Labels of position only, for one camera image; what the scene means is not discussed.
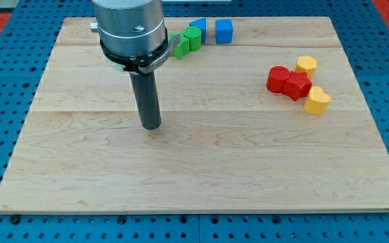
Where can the green star block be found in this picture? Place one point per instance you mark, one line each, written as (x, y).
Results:
(182, 48)

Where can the blue cube block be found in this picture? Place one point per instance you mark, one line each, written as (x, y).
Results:
(223, 31)

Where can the green cylinder block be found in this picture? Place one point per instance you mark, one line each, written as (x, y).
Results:
(194, 36)

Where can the yellow hexagon block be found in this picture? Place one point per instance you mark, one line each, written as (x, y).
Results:
(307, 64)

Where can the wooden board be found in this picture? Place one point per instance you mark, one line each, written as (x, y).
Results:
(226, 145)

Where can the yellow heart block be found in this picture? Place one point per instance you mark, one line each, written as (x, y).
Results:
(317, 101)

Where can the red star block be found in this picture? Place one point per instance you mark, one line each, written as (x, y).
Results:
(297, 85)

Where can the red cylinder block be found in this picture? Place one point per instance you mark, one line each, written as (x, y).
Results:
(277, 78)

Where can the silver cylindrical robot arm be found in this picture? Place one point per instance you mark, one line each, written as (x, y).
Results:
(133, 35)

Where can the blue triangular block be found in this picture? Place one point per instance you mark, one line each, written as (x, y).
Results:
(202, 25)

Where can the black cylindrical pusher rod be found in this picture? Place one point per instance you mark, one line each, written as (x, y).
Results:
(145, 92)

